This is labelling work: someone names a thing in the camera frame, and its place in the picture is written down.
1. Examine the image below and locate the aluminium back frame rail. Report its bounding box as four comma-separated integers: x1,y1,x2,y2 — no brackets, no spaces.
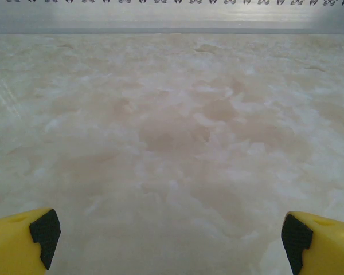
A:
0,26,344,35

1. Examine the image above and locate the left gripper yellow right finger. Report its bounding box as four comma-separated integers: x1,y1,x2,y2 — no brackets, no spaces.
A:
280,211,344,275

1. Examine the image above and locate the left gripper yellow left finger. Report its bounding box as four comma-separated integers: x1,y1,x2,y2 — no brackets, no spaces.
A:
0,207,62,275

